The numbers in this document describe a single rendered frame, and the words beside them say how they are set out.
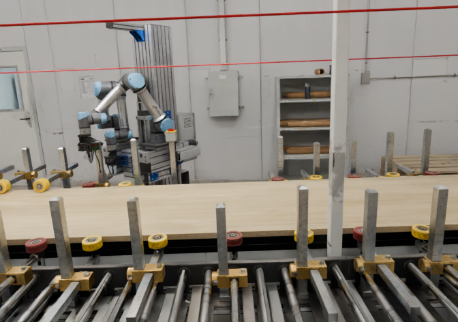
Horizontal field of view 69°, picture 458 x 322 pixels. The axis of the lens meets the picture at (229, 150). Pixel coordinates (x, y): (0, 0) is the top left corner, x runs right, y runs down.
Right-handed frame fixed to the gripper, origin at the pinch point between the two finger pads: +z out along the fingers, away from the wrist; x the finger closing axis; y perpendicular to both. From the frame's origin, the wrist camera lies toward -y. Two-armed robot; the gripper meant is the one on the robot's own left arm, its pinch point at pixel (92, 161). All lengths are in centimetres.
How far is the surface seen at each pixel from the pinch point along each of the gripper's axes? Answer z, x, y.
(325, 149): 44, -208, -221
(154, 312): 29, 122, -72
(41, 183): 4.6, 34.2, 17.5
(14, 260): 21, 97, -4
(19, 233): 11, 92, -4
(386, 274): 15, 123, -156
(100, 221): 11, 81, -37
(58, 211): -10, 118, -39
